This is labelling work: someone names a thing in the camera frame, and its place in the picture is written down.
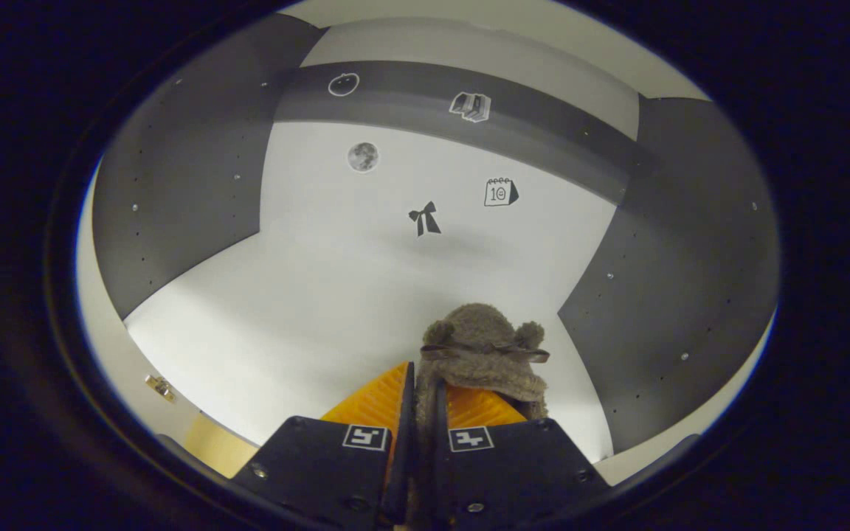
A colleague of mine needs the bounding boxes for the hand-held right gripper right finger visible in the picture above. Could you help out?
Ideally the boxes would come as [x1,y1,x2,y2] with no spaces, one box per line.
[431,382,610,528]

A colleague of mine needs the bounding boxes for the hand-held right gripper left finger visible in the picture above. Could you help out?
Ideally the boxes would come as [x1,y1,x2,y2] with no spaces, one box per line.
[232,361,417,528]

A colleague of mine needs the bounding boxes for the grey white shoe cabinet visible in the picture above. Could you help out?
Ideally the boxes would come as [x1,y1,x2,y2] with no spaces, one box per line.
[91,0,780,464]

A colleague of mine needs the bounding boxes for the brown fuzzy shoe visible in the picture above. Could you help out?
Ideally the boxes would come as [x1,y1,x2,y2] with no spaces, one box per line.
[404,302,550,528]

